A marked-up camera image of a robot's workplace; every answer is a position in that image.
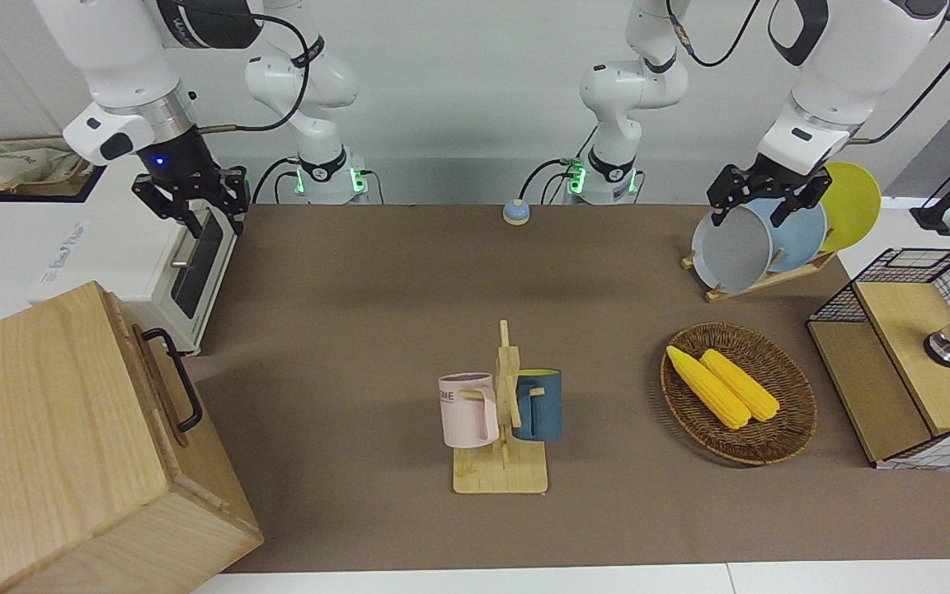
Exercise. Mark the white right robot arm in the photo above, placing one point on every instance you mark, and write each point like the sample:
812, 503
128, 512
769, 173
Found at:
112, 58

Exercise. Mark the white toaster oven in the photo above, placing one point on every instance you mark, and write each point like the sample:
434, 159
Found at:
112, 247

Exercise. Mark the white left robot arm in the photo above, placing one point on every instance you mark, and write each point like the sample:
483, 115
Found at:
846, 74

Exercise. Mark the dark blue mug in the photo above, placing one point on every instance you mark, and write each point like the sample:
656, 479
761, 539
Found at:
543, 408

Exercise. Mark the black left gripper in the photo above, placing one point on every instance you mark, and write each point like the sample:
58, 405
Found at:
764, 183

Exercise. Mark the beige bag in black box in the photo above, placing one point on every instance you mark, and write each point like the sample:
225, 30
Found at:
21, 165

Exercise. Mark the wooden mug tree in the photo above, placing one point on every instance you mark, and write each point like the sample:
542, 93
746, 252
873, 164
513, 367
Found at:
501, 474

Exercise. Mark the yellow plate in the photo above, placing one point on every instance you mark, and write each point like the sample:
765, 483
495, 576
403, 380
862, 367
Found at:
854, 206

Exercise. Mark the light blue plate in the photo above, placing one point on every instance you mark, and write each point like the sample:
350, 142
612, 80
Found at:
797, 239

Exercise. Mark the grey plate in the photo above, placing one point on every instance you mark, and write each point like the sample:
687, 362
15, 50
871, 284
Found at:
731, 252

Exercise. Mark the small blue bell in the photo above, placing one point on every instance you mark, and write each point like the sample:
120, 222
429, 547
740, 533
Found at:
516, 213

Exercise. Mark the wooden drawer cabinet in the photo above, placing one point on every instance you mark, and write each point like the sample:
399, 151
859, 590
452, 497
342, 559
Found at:
30, 429

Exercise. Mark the pink mug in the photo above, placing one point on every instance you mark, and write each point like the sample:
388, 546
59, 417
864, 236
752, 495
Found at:
463, 412

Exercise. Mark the brown wicker basket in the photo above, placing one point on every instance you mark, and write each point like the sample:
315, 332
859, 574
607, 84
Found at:
780, 437

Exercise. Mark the yellow corn cob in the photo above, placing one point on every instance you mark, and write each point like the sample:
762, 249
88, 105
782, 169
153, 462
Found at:
706, 386
743, 386

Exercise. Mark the wooden plate rack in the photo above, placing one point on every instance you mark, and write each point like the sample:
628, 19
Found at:
788, 272

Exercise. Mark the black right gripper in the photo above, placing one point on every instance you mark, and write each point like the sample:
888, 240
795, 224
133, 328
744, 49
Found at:
190, 190

